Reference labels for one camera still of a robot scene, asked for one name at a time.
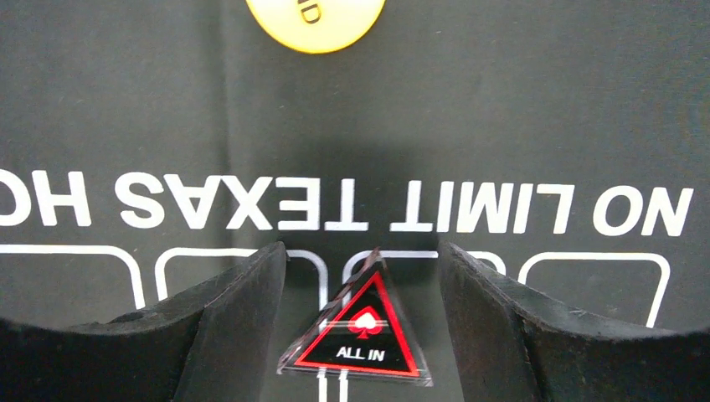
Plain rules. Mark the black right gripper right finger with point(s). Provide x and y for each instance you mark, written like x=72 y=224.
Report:
x=513 y=343

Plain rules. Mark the black poker table mat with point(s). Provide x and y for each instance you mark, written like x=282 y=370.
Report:
x=144 y=142

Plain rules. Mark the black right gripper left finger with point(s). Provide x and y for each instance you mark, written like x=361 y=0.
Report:
x=206 y=343

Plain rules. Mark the red triangular all-in marker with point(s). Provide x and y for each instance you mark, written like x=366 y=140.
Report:
x=361 y=333

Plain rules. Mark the yellow big blind button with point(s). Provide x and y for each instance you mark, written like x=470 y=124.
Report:
x=316 y=26

